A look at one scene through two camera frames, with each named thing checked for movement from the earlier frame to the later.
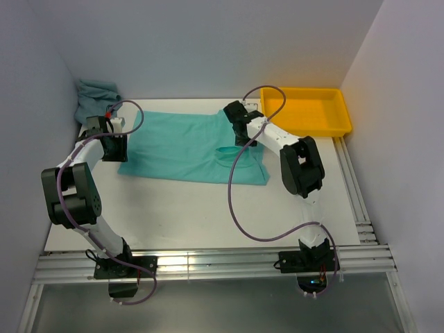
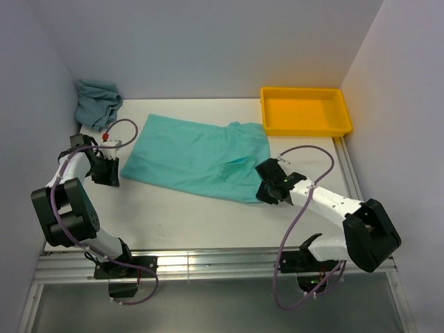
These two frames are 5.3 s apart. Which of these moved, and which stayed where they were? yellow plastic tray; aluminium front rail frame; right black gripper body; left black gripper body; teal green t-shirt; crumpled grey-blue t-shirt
Moved: right black gripper body; teal green t-shirt; left black gripper body
Stayed: crumpled grey-blue t-shirt; yellow plastic tray; aluminium front rail frame
